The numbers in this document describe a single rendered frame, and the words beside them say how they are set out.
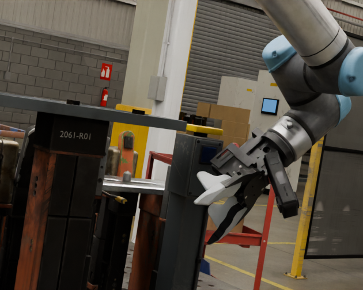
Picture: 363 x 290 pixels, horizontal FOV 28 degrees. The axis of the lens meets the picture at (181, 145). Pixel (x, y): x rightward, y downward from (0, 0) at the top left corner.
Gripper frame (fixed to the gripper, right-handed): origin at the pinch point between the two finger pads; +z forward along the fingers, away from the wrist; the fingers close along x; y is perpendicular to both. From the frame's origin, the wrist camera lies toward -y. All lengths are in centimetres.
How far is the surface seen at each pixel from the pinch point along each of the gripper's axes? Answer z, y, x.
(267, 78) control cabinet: -450, 526, -832
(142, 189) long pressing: -3.1, 29.6, -26.3
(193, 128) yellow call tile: -12.4, 16.5, 0.2
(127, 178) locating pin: -3.3, 37.0, -30.6
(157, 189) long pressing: -5.9, 28.5, -28.5
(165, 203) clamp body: -4.5, 23.7, -27.3
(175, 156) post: -7.5, 17.4, -4.7
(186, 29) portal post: -173, 276, -297
